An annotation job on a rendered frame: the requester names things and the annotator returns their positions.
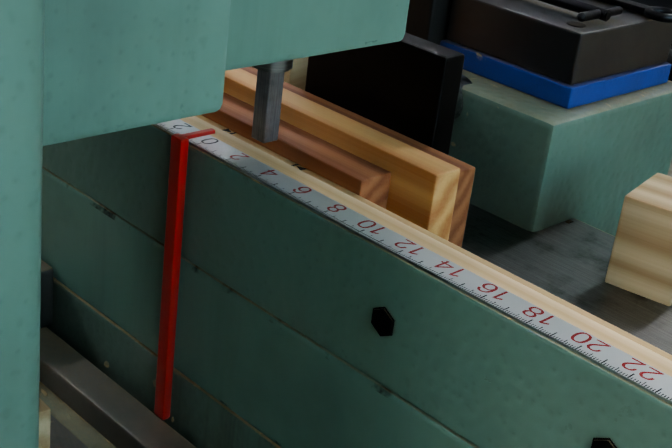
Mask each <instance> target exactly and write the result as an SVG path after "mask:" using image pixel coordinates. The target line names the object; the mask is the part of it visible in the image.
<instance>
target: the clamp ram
mask: <svg viewBox="0 0 672 448"><path fill-rule="evenodd" d="M464 59H465V56H464V54H462V53H460V52H457V51H454V50H452V49H449V48H446V47H444V46H441V45H438V44H436V43H433V42H430V41H428V40H425V39H422V38H419V37H417V36H414V35H411V34H409V33H406V32H405V35H404V37H403V39H402V40H401V41H399V42H393V43H387V44H381V45H375V46H369V47H363V48H357V49H351V50H345V51H339V52H334V53H328V54H322V55H316V56H310V57H309V58H308V67H307V76H306V86H305V91H306V92H309V93H311V94H313V95H315V96H318V97H320V98H322V99H324V100H327V101H329V102H331V103H333V104H335V105H338V106H340V107H342V108H344V109H347V110H349V111H351V112H353V113H356V114H358V115H360V116H362V117H364V118H367V119H369V120H371V121H373V122H376V123H378V124H380V125H382V126H385V127H387V128H389V129H391V130H393V131H396V132H398V133H400V134H402V135H405V136H407V137H409V138H411V139H414V140H416V141H418V142H420V143H422V144H425V145H427V146H429V147H431V148H434V149H436V150H438V151H440V152H443V153H445V154H447V155H449V149H450V143H451V137H452V131H453V125H454V121H455V120H456V119H458V117H459V116H460V114H461V112H462V109H463V96H462V87H463V85H467V84H472V82H471V81H470V80H469V79H468V78H467V77H466V76H464V75H462V71H463V65H464Z"/></svg>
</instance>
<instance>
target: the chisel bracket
mask: <svg viewBox="0 0 672 448"><path fill-rule="evenodd" d="M409 2H410V0H231V5H230V17H229V30H228V42H227V55H226V67H225V71H227V70H233V69H239V68H245V67H251V66H253V67H254V68H256V69H258V70H261V71H265V72H271V73H282V72H287V71H289V70H290V69H292V67H293V59H298V58H304V57H310V56H316V55H322V54H328V53H334V52H339V51H345V50H351V49H357V48H363V47H369V46H375V45H381V44H387V43H393V42H399V41H401V40H402V39H403V37H404V35H405V30H406V23H407V16H408V9H409Z"/></svg>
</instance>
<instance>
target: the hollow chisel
mask: <svg viewBox="0 0 672 448"><path fill-rule="evenodd" d="M284 73H285V72H282V73H271V72H265V71H261V70H258V71H257V82H256V93H255V104H254V115H253V126H252V138H254V139H256V140H258V141H260V142H262V143H268V142H272V141H276V140H278V132H279V122H280V112H281V102H282V92H283V82H284Z"/></svg>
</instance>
